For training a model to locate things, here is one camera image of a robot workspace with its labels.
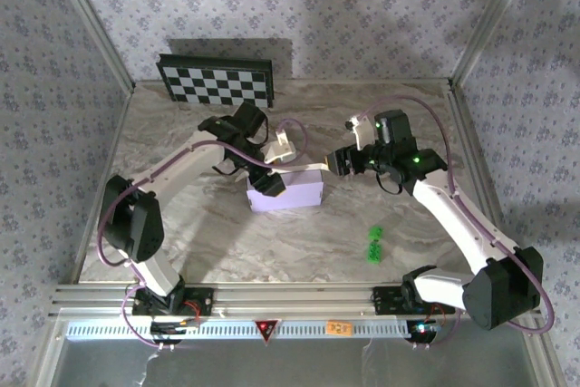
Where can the grey metal lower tray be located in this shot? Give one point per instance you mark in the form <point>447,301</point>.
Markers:
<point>290,364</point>

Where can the red triangle sticker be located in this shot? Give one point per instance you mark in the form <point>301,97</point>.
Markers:
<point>266,329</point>

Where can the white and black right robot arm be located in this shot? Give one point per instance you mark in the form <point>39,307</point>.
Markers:
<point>503,292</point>

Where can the long green toy block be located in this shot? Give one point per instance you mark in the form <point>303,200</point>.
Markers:
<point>374,254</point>

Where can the white and lavender paper box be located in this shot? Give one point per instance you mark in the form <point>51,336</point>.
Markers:
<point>299,192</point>

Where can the aluminium right corner post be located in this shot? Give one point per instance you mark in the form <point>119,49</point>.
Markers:
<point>492,20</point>

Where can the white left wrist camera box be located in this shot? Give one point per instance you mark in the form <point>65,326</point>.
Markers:
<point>281,149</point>

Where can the black controller board with lights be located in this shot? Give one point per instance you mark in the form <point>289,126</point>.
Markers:
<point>423,330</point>

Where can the aluminium left side rail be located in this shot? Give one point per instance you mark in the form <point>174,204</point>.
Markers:
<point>116,133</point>

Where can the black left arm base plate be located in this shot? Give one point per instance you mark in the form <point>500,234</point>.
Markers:
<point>201,303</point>

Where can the orange paper label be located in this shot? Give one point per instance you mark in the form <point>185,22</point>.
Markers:
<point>340,328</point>

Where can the small green toy block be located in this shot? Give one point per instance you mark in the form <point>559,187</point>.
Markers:
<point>375,234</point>

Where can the aluminium left corner post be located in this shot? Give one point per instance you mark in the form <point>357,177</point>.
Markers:
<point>97,29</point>

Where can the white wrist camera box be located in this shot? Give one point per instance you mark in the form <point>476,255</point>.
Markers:
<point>281,149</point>
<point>362,131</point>

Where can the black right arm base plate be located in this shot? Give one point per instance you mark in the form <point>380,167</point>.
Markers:
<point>385,301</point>

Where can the black and white checkerboard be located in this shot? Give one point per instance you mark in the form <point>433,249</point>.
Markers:
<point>217,83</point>

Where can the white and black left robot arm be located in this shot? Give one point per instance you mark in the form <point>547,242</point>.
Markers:
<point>136,224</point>

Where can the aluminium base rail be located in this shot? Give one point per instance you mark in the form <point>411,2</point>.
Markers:
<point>290,298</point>

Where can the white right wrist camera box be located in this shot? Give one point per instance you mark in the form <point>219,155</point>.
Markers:
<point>362,131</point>

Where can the aluminium corner post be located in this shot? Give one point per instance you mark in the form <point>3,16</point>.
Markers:
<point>492,20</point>
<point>97,29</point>

